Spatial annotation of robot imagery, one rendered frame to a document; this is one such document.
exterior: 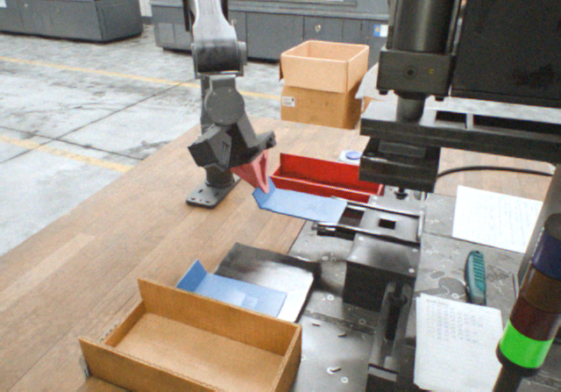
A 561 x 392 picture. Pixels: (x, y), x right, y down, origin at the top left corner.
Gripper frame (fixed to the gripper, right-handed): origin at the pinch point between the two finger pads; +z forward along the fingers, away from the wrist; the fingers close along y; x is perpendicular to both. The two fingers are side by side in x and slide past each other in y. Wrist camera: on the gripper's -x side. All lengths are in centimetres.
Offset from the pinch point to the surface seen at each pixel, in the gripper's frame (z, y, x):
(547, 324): 6.0, 40.2, -27.5
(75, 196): 20, -204, 98
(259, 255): 8.4, -0.8, -8.5
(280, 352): 12.9, 8.6, -25.0
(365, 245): 9.7, 17.6, -7.3
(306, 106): 37, -87, 213
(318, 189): 8.0, 3.7, 12.0
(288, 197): 3.1, 3.5, 0.9
